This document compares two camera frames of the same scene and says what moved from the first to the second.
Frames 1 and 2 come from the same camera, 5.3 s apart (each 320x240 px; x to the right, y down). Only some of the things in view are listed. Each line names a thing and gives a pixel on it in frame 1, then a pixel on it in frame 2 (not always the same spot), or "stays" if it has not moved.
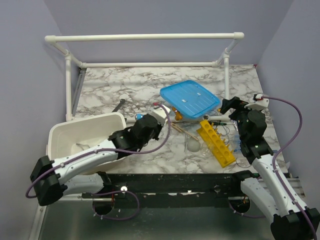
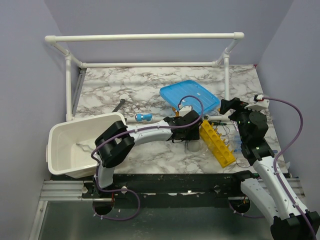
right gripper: x=235 y=103 stays
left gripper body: x=157 y=132 to x=191 y=135
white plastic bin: x=67 y=138 stays
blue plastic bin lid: x=189 y=98 stays
